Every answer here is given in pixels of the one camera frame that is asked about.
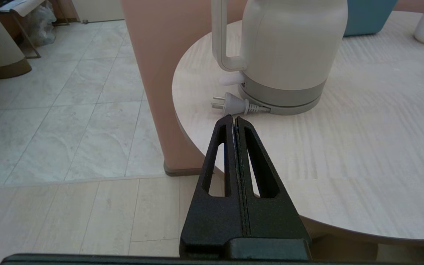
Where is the grey tissue box white lid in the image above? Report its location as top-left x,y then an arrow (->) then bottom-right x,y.
343,0 -> 398,36

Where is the grey power plug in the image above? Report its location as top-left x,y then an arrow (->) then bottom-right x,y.
211,92 -> 271,116

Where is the small white metal-legged stool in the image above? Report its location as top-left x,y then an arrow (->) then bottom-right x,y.
0,0 -> 71,59

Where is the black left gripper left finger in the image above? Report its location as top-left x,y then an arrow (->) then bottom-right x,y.
180,115 -> 244,258

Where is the white electric kettle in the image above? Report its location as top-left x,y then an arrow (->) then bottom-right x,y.
211,0 -> 349,107

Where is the clear plastic bag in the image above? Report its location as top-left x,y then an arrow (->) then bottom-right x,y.
24,2 -> 56,46

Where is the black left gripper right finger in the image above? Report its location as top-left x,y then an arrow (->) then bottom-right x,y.
230,116 -> 312,258

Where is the grey round kettle base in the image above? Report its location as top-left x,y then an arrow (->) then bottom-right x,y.
238,79 -> 326,116

